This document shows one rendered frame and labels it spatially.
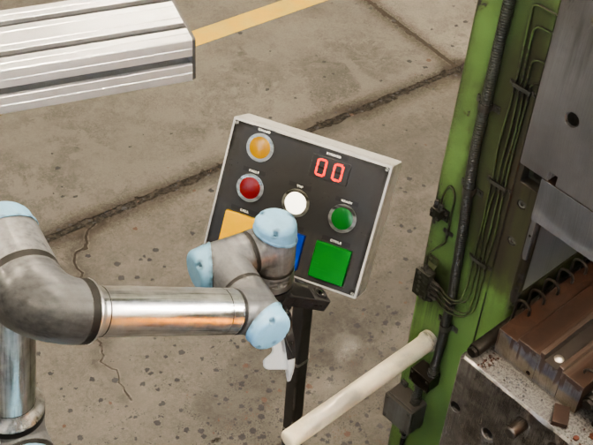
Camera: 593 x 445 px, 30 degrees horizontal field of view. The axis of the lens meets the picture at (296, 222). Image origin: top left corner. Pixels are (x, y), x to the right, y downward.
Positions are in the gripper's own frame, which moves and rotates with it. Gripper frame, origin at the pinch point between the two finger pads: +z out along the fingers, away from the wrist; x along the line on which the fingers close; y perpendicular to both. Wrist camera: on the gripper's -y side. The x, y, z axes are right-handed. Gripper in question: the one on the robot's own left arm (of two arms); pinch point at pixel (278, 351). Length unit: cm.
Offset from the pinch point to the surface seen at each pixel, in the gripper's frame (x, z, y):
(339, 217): -16.1, -15.7, -18.0
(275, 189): -26.7, -16.6, -8.5
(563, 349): 20, -5, -50
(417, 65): -194, 93, -136
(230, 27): -240, 93, -73
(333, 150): -24.1, -26.2, -19.1
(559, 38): 8, -69, -40
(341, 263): -10.8, -8.3, -16.8
